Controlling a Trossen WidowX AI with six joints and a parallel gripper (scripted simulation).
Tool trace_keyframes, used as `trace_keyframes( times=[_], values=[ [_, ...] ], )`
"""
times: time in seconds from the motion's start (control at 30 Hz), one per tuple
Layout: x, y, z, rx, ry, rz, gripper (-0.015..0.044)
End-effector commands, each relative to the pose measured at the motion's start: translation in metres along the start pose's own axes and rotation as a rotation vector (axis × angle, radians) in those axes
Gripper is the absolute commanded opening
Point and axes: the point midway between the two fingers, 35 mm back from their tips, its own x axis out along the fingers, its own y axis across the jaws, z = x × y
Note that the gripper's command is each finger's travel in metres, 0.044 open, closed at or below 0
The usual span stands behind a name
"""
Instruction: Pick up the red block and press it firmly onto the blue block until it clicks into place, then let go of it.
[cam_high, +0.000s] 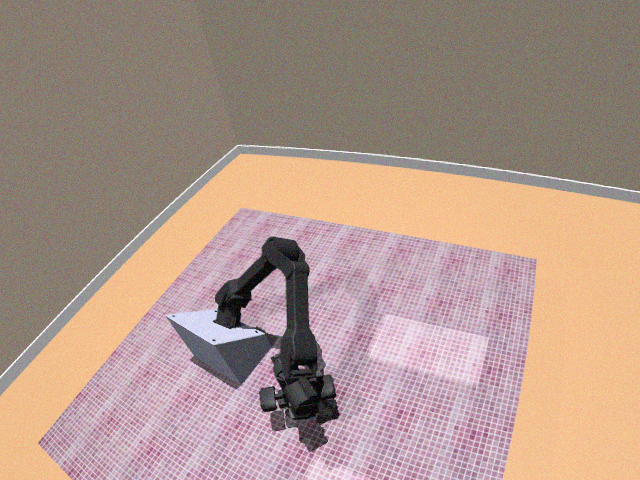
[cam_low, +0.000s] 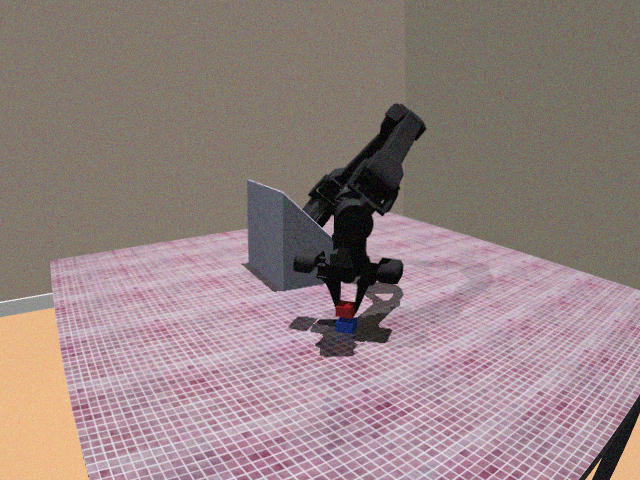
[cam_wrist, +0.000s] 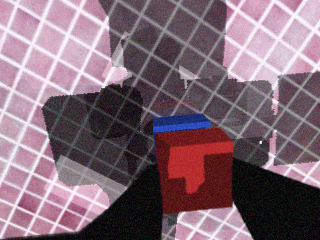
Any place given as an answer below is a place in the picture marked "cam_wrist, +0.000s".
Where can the blue block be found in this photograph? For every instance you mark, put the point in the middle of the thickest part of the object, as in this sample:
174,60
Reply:
179,123

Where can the red block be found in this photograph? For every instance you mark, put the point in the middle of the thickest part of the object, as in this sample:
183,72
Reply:
195,168

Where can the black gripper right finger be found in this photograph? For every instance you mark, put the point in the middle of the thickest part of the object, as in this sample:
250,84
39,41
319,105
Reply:
273,206

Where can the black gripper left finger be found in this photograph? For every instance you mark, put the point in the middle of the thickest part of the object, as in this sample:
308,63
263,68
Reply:
136,215

